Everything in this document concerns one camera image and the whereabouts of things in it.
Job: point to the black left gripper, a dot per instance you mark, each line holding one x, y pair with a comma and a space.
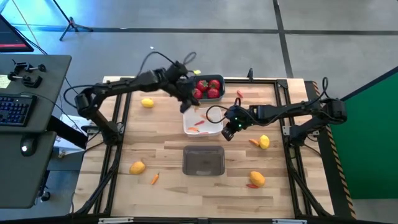
185, 88

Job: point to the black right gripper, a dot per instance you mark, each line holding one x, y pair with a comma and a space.
247, 113

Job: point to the red strawberry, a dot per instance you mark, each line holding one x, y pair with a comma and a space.
213, 93
214, 83
197, 94
202, 85

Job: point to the carrot piece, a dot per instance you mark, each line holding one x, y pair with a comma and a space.
254, 142

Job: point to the yellow lemon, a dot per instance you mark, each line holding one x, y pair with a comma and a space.
264, 142
147, 103

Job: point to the orange-yellow lemon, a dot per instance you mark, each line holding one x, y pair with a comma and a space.
257, 179
137, 168

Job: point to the small carrot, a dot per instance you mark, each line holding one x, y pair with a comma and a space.
155, 178

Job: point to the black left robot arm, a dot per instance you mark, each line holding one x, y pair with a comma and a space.
124, 83

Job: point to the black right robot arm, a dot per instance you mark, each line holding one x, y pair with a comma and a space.
280, 111

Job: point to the white plastic basket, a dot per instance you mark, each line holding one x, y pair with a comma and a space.
214, 129

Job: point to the blue-grey plastic basket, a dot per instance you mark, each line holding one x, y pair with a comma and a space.
222, 90

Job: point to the grey translucent plastic basket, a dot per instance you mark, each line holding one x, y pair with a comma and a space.
202, 161

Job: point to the black table clamp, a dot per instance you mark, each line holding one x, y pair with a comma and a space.
250, 74

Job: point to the black yellow hazard strip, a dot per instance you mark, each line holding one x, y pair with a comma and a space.
338, 161

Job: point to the white paper sheets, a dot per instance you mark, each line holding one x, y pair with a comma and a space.
68, 146

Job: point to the dark grey desk top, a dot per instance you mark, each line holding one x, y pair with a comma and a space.
53, 93
18, 180

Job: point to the green floor panel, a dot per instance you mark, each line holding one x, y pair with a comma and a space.
367, 140

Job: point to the black tripod stand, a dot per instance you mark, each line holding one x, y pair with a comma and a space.
72, 25

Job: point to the black metal clamp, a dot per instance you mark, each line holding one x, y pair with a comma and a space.
21, 66
31, 81

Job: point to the black computer mouse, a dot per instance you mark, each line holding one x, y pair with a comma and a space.
28, 147

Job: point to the black caster wheel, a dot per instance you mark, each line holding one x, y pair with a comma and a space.
45, 196

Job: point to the black keyboard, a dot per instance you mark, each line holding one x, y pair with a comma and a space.
15, 109

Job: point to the pale yellow paper note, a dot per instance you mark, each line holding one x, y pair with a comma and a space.
3, 81

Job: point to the black computer monitor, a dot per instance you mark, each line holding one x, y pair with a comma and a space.
12, 37

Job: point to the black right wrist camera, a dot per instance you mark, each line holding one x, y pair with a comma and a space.
237, 123

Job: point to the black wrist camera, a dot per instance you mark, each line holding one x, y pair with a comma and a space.
176, 71
237, 123

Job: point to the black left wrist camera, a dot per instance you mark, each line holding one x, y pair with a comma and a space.
176, 71

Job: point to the black aluminium table frame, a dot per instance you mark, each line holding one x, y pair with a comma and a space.
126, 124

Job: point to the grey metal mounting bracket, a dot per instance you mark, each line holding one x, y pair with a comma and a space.
120, 127

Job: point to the silver metal bracket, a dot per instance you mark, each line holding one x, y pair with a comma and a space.
289, 221
115, 220

